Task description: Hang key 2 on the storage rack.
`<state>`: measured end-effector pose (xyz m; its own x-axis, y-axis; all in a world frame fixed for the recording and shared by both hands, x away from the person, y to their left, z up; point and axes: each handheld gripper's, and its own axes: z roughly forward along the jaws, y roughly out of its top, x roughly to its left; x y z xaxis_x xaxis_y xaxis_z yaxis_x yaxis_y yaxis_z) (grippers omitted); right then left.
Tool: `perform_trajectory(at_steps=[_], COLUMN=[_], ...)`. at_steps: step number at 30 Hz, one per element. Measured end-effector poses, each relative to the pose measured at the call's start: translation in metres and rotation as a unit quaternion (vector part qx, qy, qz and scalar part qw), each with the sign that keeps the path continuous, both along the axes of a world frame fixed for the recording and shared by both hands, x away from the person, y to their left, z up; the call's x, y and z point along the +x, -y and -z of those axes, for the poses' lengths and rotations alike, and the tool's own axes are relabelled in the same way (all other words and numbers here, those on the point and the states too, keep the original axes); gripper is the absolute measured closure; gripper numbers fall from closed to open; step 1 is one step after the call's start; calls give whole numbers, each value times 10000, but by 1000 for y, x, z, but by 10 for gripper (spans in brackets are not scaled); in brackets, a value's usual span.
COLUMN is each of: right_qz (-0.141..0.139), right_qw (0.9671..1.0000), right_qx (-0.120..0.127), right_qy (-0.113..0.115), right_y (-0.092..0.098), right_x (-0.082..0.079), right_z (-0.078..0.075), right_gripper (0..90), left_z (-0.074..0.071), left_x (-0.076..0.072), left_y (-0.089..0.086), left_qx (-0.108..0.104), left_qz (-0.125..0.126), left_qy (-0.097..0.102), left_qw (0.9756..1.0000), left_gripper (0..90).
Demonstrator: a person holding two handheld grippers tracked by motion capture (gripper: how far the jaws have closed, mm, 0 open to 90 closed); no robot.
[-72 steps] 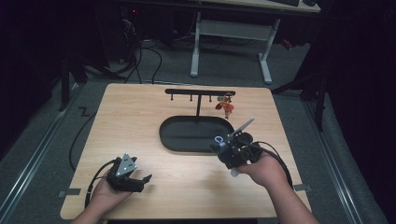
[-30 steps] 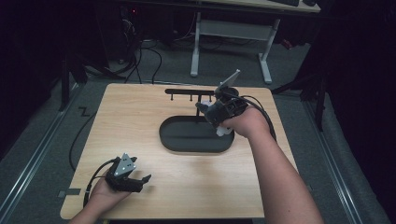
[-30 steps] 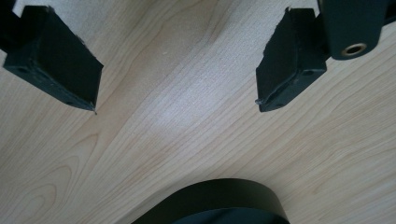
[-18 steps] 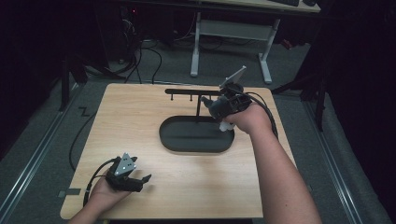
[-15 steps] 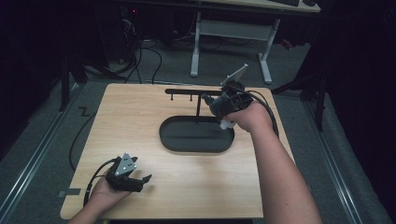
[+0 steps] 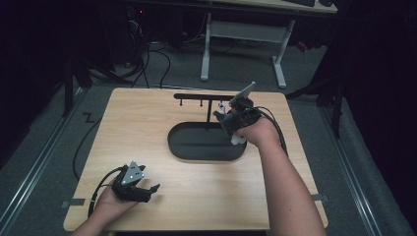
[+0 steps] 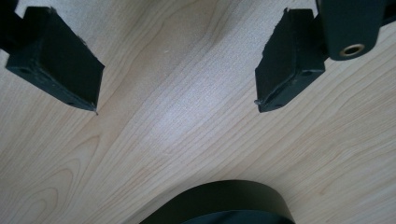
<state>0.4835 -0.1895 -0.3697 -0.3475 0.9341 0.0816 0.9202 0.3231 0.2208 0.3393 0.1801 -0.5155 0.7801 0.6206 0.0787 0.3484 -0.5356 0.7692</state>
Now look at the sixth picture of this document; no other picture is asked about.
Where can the grey tape strip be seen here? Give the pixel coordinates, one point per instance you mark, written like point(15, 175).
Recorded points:
point(319, 197)
point(73, 202)

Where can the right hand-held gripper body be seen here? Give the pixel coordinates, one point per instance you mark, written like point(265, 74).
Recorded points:
point(244, 113)

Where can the black metal stand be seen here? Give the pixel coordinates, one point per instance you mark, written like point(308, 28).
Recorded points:
point(336, 108)
point(68, 88)

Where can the person's right hand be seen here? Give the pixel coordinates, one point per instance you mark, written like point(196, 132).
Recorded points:
point(259, 131)

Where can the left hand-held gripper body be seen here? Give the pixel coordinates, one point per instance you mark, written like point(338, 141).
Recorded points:
point(131, 185)

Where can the black hook stand with tray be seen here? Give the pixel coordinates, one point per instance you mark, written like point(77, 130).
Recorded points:
point(205, 141)

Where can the white-legged wooden desk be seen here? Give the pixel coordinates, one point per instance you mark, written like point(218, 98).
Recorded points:
point(249, 31)

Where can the person's left hand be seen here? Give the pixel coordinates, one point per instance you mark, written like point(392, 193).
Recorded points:
point(111, 205)

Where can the metal floor rail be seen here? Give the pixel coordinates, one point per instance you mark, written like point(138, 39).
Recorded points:
point(36, 164)
point(352, 177)

